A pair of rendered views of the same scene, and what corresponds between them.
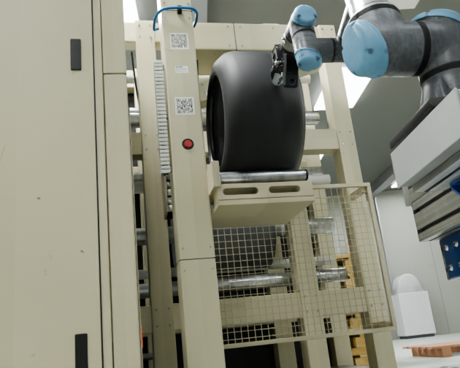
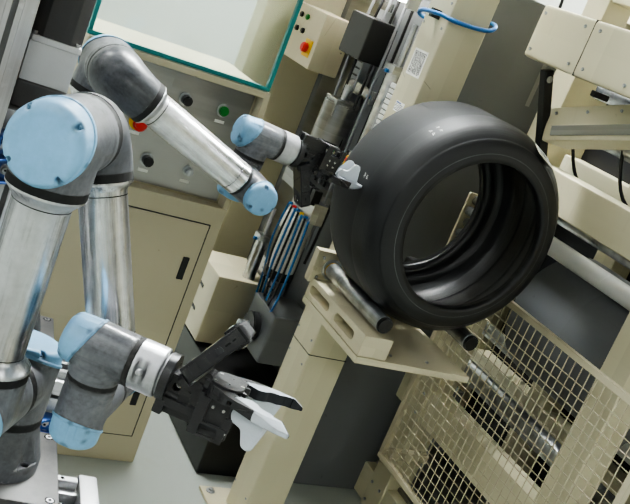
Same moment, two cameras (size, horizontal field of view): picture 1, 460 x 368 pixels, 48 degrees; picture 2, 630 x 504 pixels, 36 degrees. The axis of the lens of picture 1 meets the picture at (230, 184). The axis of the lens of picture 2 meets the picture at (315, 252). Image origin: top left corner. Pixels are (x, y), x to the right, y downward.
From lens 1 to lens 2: 2.95 m
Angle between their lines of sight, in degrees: 78
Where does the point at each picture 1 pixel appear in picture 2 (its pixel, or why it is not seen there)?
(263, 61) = (386, 143)
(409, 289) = not seen: outside the picture
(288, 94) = (361, 206)
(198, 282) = (290, 367)
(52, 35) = not seen: hidden behind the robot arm
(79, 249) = not seen: hidden behind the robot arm
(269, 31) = not seen: outside the picture
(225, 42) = (566, 56)
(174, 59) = (401, 89)
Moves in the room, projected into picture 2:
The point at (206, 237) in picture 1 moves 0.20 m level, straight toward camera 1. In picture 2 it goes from (314, 328) to (251, 311)
